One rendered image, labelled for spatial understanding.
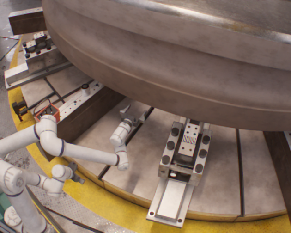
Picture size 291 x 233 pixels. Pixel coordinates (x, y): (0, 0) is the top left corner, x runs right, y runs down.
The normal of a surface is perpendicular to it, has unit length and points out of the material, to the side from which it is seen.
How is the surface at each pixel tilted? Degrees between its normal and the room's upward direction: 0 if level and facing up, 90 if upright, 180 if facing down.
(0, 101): 0
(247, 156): 0
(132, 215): 0
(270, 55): 90
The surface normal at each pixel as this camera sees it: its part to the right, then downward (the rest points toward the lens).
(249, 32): -0.18, 0.08
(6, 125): -0.01, -0.64
